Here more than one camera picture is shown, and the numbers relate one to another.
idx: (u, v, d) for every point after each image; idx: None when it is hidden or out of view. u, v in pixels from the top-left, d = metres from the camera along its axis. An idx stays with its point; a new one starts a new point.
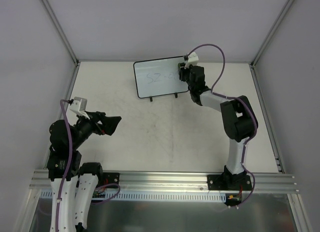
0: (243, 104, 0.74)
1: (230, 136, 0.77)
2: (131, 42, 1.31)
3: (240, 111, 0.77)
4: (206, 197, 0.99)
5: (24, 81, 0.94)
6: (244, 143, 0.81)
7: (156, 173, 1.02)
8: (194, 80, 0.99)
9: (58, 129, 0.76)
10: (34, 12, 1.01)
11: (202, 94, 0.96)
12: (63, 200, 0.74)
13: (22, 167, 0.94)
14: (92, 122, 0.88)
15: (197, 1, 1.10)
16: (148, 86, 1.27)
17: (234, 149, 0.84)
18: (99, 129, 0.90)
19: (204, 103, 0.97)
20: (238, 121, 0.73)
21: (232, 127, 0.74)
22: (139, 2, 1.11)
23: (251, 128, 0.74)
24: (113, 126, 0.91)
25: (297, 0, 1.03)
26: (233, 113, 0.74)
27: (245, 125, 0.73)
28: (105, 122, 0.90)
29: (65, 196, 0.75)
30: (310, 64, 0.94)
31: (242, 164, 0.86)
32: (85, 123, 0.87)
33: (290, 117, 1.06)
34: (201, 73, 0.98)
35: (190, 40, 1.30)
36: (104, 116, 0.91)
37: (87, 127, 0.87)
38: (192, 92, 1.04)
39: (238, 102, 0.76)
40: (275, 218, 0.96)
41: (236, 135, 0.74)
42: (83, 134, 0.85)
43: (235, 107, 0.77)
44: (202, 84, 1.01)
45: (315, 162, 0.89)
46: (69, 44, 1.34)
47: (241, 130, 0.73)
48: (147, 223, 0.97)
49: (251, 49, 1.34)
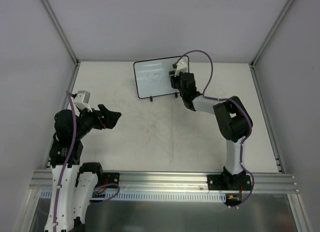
0: (236, 104, 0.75)
1: (227, 137, 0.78)
2: (131, 42, 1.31)
3: (233, 111, 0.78)
4: (206, 197, 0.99)
5: (24, 80, 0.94)
6: (240, 143, 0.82)
7: (156, 173, 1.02)
8: (185, 86, 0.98)
9: (63, 117, 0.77)
10: (33, 12, 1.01)
11: (195, 99, 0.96)
12: (63, 187, 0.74)
13: (22, 167, 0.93)
14: (95, 115, 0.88)
15: (197, 1, 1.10)
16: (148, 86, 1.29)
17: (231, 150, 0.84)
18: (101, 123, 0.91)
19: (197, 107, 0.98)
20: (233, 121, 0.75)
21: (227, 128, 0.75)
22: (138, 2, 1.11)
23: (246, 127, 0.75)
24: (115, 120, 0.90)
25: (297, 0, 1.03)
26: (227, 114, 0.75)
27: (240, 125, 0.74)
28: (107, 115, 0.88)
29: (65, 184, 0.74)
30: (309, 64, 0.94)
31: (241, 164, 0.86)
32: (88, 116, 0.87)
33: (290, 117, 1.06)
34: (192, 79, 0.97)
35: (191, 40, 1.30)
36: (106, 109, 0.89)
37: (90, 121, 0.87)
38: (184, 98, 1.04)
39: (230, 103, 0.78)
40: (275, 218, 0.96)
41: (232, 135, 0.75)
42: (86, 127, 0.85)
43: (228, 108, 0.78)
44: (193, 90, 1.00)
45: (315, 162, 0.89)
46: (69, 44, 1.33)
47: (237, 130, 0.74)
48: (147, 223, 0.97)
49: (251, 48, 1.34)
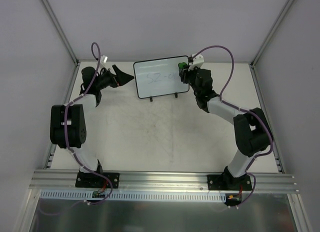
0: (258, 119, 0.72)
1: (243, 152, 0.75)
2: (131, 42, 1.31)
3: (252, 124, 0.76)
4: (206, 197, 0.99)
5: (24, 81, 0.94)
6: (254, 157, 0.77)
7: (156, 173, 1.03)
8: (201, 84, 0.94)
9: (88, 70, 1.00)
10: (33, 11, 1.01)
11: (210, 101, 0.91)
12: (84, 98, 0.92)
13: (22, 166, 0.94)
14: (111, 75, 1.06)
15: (197, 1, 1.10)
16: (148, 86, 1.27)
17: (242, 159, 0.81)
18: (115, 82, 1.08)
19: (212, 110, 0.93)
20: (253, 136, 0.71)
21: (246, 143, 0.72)
22: (138, 2, 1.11)
23: (266, 143, 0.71)
24: (125, 79, 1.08)
25: (296, 0, 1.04)
26: (247, 128, 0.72)
27: (259, 140, 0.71)
28: (118, 73, 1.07)
29: (85, 96, 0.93)
30: (309, 64, 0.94)
31: (246, 170, 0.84)
32: (105, 75, 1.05)
33: (291, 116, 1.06)
34: (209, 78, 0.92)
35: (191, 40, 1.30)
36: (118, 69, 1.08)
37: (108, 80, 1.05)
38: (198, 97, 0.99)
39: (251, 115, 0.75)
40: (275, 219, 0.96)
41: (250, 151, 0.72)
42: (102, 84, 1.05)
43: (248, 119, 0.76)
44: (208, 89, 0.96)
45: (315, 162, 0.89)
46: (69, 44, 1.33)
47: (255, 146, 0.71)
48: (147, 223, 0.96)
49: (251, 48, 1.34)
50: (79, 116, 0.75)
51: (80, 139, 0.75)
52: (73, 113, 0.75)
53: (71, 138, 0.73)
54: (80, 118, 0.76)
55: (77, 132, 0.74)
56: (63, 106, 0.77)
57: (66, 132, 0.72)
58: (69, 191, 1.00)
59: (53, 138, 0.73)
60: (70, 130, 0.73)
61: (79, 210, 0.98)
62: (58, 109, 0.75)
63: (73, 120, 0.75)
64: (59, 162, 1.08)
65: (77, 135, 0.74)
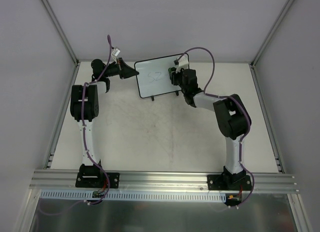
0: (236, 103, 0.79)
1: (227, 135, 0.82)
2: (130, 42, 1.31)
3: (233, 109, 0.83)
4: (206, 197, 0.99)
5: (24, 81, 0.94)
6: (239, 140, 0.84)
7: (156, 173, 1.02)
8: (187, 82, 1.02)
9: (97, 62, 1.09)
10: (33, 10, 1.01)
11: (195, 96, 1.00)
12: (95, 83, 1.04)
13: (22, 166, 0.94)
14: (119, 68, 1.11)
15: (197, 1, 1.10)
16: (150, 85, 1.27)
17: (231, 148, 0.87)
18: (120, 75, 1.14)
19: (198, 104, 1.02)
20: (232, 118, 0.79)
21: (226, 125, 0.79)
22: (138, 2, 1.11)
23: (245, 125, 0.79)
24: (130, 74, 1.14)
25: (297, 0, 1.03)
26: (226, 111, 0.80)
27: (239, 122, 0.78)
28: (124, 68, 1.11)
29: (99, 83, 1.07)
30: (310, 64, 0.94)
31: (240, 162, 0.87)
32: (113, 67, 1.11)
33: (290, 116, 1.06)
34: (193, 76, 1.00)
35: (191, 39, 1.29)
36: (124, 64, 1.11)
37: (114, 71, 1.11)
38: (186, 94, 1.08)
39: (230, 101, 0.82)
40: (276, 219, 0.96)
41: (231, 132, 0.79)
42: (110, 74, 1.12)
43: (228, 105, 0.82)
44: (195, 87, 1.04)
45: (315, 162, 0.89)
46: (69, 44, 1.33)
47: (235, 127, 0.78)
48: (147, 223, 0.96)
49: (251, 48, 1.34)
50: (94, 94, 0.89)
51: (94, 113, 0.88)
52: (89, 92, 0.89)
53: (87, 111, 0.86)
54: (95, 96, 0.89)
55: (92, 107, 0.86)
56: (82, 86, 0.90)
57: (83, 107, 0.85)
58: (69, 191, 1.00)
59: (71, 111, 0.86)
60: (86, 105, 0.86)
61: (78, 210, 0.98)
62: (77, 88, 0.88)
63: (90, 99, 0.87)
64: (59, 161, 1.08)
65: (92, 110, 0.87)
